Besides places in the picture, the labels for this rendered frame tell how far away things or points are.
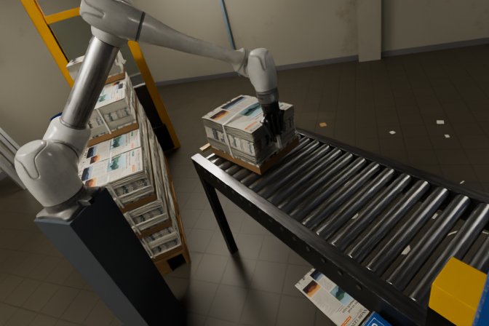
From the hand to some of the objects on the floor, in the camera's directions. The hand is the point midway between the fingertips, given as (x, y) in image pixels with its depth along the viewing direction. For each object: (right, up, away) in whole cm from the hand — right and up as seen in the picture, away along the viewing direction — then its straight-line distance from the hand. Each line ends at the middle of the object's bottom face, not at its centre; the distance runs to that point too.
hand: (277, 140), depth 132 cm
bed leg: (-23, -75, +71) cm, 106 cm away
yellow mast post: (-156, -29, +208) cm, 262 cm away
